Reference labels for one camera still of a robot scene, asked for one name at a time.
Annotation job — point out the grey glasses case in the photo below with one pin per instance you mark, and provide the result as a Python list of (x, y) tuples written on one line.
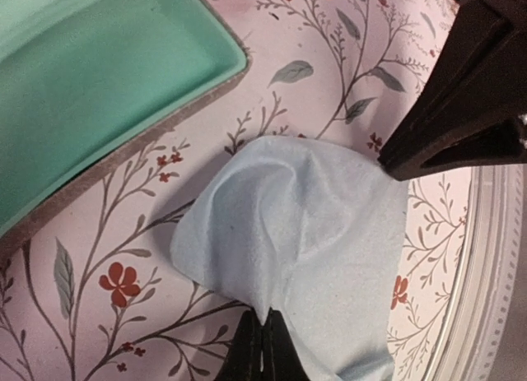
[(85, 83)]

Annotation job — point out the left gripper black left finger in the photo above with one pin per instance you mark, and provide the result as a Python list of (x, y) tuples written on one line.
[(244, 358)]

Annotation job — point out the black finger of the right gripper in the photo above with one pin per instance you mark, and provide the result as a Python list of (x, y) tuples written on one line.
[(472, 111)]

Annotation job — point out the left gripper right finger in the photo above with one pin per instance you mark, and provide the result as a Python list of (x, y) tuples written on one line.
[(280, 359)]

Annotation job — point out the front aluminium rail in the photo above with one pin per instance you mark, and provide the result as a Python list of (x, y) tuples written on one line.
[(475, 318)]

